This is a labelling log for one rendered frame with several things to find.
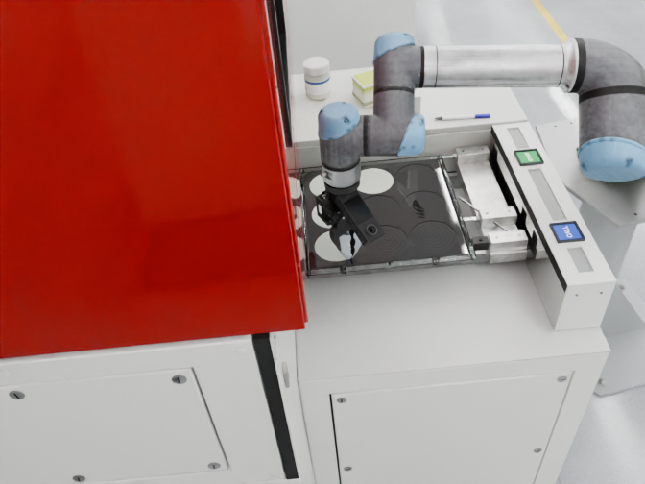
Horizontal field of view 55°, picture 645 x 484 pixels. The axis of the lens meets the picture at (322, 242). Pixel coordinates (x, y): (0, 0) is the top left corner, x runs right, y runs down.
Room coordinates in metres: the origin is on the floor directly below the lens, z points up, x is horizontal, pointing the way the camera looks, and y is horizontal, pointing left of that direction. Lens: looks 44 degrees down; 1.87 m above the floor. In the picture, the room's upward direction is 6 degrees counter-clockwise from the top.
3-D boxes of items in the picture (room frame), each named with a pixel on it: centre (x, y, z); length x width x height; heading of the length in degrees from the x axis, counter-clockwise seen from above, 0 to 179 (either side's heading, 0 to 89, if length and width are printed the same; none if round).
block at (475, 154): (1.29, -0.40, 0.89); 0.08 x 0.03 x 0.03; 90
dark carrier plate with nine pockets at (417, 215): (1.11, -0.14, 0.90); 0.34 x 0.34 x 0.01; 0
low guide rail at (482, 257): (0.99, -0.20, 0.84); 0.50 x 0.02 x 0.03; 90
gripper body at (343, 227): (0.97, -0.05, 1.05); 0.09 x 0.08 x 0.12; 29
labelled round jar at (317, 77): (1.54, -0.03, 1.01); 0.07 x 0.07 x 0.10
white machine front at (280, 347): (0.92, 0.09, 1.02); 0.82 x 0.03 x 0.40; 0
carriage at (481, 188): (1.12, -0.40, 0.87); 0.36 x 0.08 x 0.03; 0
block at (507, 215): (1.05, -0.40, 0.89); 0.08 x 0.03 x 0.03; 90
